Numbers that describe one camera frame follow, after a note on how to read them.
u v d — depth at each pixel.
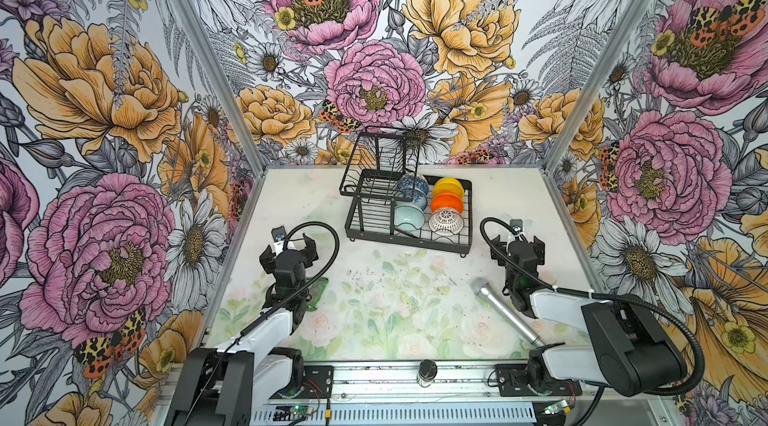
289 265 0.66
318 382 0.73
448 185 1.04
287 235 0.73
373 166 1.11
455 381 0.76
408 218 1.01
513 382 0.74
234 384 0.42
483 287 0.86
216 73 0.92
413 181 1.11
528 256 0.70
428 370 0.68
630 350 0.43
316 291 0.87
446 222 1.02
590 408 0.69
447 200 1.01
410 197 0.81
